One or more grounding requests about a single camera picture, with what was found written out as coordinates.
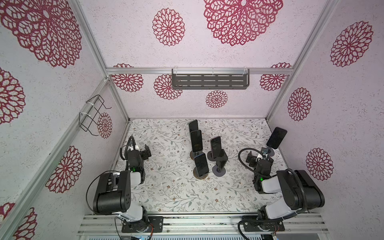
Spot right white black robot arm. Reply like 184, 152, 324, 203
237, 148, 325, 240

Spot grey slotted wall shelf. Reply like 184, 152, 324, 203
171, 69, 250, 90

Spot wooden round stand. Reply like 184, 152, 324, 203
193, 167, 209, 180

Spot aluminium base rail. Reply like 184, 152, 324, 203
76, 213, 329, 239

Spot grey round stand right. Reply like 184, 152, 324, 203
261, 147, 275, 157

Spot blue case phone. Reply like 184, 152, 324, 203
267, 127, 288, 150

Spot tall black phone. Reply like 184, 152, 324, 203
190, 130, 203, 153

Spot black wire wall rack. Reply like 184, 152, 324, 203
78, 95, 112, 137

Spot grey stand middle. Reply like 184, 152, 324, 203
207, 151, 216, 162

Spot front phone on wooden stand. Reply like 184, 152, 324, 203
194, 153, 210, 170

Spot purple case phone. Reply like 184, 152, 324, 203
210, 136, 222, 159

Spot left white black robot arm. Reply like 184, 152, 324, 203
87, 136, 154, 233

